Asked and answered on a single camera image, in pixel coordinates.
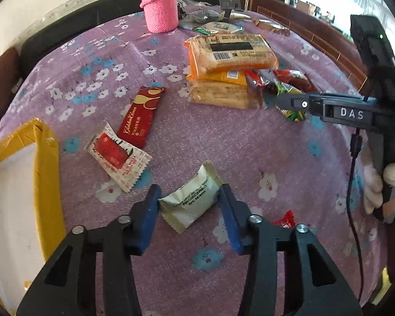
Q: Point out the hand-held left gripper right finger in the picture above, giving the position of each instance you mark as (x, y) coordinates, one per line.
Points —
(232, 220)

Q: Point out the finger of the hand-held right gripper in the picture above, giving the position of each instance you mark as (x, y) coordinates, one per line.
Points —
(296, 102)

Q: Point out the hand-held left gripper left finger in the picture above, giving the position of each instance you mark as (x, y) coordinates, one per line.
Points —
(148, 217)

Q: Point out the green yellow snack packet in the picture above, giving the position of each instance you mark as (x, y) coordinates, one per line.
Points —
(283, 89)

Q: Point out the large red snack packet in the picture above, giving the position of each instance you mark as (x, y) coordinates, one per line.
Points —
(296, 79)

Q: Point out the cream white snack packet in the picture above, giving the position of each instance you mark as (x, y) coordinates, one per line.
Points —
(189, 200)

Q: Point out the red and black snack packet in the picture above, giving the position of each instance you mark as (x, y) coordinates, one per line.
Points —
(255, 79)

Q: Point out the white and red snack packet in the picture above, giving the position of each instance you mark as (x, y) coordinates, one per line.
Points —
(115, 153)

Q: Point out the yellow cracker pack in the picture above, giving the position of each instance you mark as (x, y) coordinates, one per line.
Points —
(227, 78)

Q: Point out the orange cracker pack black label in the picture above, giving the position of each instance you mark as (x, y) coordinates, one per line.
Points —
(237, 59)

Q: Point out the dark red chocolate bar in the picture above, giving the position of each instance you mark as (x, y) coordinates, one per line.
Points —
(140, 118)

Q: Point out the yellow taped box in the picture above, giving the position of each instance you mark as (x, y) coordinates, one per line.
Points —
(46, 184)

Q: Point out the small red candy packet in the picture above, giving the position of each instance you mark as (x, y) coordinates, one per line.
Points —
(286, 220)

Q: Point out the brown wooden furniture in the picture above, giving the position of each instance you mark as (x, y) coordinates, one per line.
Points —
(316, 33)

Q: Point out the brown snack packet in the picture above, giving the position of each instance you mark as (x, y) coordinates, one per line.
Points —
(271, 26)

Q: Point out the purple floral tablecloth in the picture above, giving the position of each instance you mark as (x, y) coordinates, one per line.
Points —
(197, 144)

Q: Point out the white and green packet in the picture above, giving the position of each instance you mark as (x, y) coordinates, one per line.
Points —
(222, 26)

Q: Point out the clear plastic packets pile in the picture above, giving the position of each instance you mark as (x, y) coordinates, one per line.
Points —
(197, 16)

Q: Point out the pink bottle with knitted sleeve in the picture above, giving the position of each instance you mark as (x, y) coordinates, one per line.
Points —
(159, 10)

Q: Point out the maroon sofa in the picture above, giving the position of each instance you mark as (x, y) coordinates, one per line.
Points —
(0, 82)

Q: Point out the black sofa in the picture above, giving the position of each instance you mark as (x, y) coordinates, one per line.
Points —
(85, 16)

